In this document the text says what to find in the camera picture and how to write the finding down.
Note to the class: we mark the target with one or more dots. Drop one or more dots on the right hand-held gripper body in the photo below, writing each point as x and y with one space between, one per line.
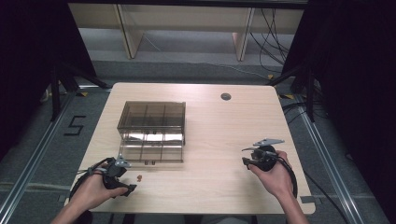
264 155

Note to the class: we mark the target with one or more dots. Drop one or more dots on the brown transparent drawer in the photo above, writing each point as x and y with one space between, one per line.
151 149

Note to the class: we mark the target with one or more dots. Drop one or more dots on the metal floor rail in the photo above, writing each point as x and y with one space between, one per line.
34 155
330 165

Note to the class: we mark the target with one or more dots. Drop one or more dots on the beige wooden shelf unit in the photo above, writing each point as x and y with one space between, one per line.
186 25

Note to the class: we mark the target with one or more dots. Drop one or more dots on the small brown object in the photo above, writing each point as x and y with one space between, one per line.
139 178

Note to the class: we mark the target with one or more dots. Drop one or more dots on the black metal stand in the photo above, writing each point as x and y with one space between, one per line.
306 87
56 90

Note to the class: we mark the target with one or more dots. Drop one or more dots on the black curtain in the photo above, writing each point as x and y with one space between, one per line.
34 68
351 93

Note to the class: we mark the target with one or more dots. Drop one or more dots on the grey tape piece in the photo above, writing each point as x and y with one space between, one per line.
308 199

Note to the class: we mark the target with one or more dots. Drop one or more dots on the brown transparent drawer cabinet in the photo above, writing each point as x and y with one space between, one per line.
152 116

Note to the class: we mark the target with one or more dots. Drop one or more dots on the person's left hand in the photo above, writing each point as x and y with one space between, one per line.
91 193

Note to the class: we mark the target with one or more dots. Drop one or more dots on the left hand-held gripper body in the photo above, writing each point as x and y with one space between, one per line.
112 172

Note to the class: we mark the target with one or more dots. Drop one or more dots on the person's right hand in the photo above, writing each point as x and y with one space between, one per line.
275 179

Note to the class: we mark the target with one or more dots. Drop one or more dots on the yellow black tape marker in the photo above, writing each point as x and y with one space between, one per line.
82 94
270 76
288 96

